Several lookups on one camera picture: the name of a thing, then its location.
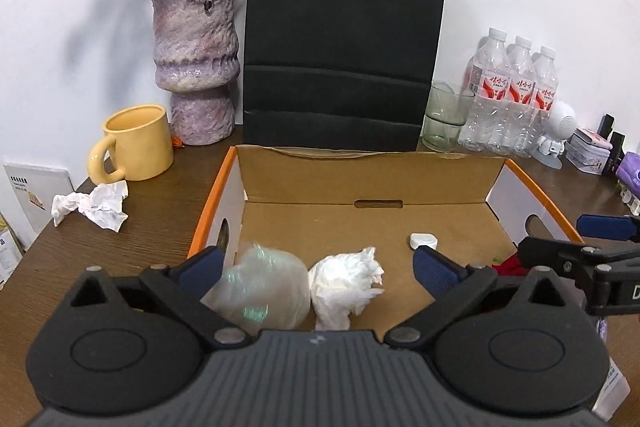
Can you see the orange-edged cardboard box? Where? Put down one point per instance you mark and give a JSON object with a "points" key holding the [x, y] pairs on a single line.
{"points": [[320, 227]]}

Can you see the small white plastic cap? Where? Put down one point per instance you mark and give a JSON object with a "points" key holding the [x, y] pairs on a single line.
{"points": [[422, 240]]}

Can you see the small orange object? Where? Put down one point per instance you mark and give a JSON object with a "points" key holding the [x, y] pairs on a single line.
{"points": [[176, 141]]}

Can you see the printed tin box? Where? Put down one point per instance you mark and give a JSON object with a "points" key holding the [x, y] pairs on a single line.
{"points": [[587, 152]]}

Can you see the small black object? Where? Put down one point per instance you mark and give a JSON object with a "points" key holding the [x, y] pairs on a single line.
{"points": [[606, 124], [616, 152]]}

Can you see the purple textured ceramic vase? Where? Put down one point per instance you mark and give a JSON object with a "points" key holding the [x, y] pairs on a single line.
{"points": [[195, 47]]}

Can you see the red-labelled clear water bottle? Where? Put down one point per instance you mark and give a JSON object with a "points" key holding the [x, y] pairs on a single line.
{"points": [[544, 82], [517, 117], [482, 117]]}

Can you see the white robot figure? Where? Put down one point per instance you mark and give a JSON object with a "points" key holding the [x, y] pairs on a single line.
{"points": [[562, 122]]}

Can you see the large white tissue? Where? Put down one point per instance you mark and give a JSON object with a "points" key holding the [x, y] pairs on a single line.
{"points": [[340, 287]]}

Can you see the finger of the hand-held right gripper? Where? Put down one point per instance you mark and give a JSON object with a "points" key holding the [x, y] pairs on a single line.
{"points": [[602, 228], [550, 252]]}

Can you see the clear plastic labelled package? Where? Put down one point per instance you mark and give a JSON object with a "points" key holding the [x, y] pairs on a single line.
{"points": [[615, 387]]}

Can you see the yellow ceramic mug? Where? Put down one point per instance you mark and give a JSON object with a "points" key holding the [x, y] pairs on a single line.
{"points": [[142, 142]]}

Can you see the white printed booklet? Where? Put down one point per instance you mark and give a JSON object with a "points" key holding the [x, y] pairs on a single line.
{"points": [[7, 252]]}

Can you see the clear glass cup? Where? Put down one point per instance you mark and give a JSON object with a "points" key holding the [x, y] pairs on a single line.
{"points": [[442, 127]]}

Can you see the purple packet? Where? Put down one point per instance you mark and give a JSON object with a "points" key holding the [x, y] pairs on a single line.
{"points": [[630, 172]]}

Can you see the clear plastic bag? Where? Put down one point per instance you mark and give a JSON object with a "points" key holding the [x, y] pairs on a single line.
{"points": [[265, 287]]}

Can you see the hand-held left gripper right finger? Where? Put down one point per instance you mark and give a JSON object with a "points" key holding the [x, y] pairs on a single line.
{"points": [[435, 269]]}

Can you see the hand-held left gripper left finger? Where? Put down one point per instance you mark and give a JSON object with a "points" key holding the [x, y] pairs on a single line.
{"points": [[200, 267]]}

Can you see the black paper bag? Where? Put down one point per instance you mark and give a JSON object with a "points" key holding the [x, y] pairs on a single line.
{"points": [[345, 32]]}

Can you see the white printed card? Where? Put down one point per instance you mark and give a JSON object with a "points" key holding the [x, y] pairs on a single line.
{"points": [[35, 192]]}

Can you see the red cloth item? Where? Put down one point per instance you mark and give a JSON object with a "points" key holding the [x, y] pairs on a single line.
{"points": [[507, 267]]}

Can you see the white plastic object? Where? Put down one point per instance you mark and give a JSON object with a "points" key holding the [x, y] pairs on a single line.
{"points": [[631, 202]]}

